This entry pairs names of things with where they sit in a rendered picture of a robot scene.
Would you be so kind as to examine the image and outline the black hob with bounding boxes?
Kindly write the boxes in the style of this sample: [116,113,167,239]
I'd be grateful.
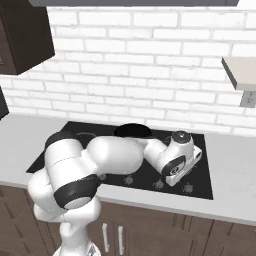
[25,120,214,201]

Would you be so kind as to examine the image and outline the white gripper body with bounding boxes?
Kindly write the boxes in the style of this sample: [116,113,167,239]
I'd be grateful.
[165,145,204,188]

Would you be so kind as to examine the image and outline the pale wall shelf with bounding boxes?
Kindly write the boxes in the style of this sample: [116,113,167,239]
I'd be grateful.
[221,56,256,92]

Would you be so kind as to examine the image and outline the dark brown cupboard door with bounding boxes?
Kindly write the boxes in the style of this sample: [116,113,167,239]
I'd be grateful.
[0,184,64,256]
[112,203,214,256]
[203,216,256,256]
[87,200,115,256]

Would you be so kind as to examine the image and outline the dark brown wall cupboard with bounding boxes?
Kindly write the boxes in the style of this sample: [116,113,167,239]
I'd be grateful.
[0,0,56,76]

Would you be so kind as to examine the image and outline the grey wall socket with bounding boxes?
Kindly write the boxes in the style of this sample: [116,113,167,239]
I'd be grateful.
[239,90,256,109]

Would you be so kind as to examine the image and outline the black microwave oven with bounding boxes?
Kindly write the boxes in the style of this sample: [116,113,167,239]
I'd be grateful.
[0,86,10,121]

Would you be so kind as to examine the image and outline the white cupboard handle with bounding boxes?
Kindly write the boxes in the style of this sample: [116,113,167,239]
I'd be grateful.
[101,222,110,254]
[116,225,126,256]

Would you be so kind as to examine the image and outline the black pan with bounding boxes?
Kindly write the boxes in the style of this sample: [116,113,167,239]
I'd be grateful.
[113,123,154,140]

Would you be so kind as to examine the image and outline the grey extractor hood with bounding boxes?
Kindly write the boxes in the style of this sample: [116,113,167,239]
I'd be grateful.
[28,0,240,8]

